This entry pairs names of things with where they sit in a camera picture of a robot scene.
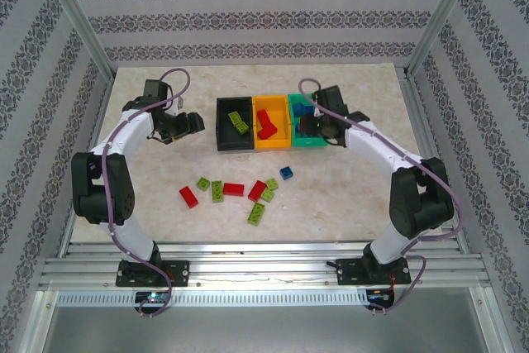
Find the green plastic bin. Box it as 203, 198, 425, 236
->
288, 93, 330, 149

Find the black plastic bin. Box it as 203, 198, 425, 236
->
214, 95, 255, 152

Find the yellow plastic bin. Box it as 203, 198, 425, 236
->
251, 94, 293, 150

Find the small circuit board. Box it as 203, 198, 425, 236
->
366, 289, 394, 303
135, 291, 169, 304

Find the perforated metal strip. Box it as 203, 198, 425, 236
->
55, 289, 371, 308

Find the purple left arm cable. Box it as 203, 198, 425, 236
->
101, 67, 192, 319

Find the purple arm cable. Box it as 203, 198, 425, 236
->
298, 78, 466, 317
101, 67, 192, 319

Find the aluminium side rail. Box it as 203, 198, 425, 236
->
57, 75, 116, 257
395, 66, 470, 246

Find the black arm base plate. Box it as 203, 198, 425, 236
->
336, 257, 411, 287
115, 260, 190, 288

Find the aluminium mounting rail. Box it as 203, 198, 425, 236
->
39, 240, 491, 290

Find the aluminium frame post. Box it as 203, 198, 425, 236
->
406, 0, 484, 78
35, 0, 116, 81

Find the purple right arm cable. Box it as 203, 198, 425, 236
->
298, 78, 466, 317

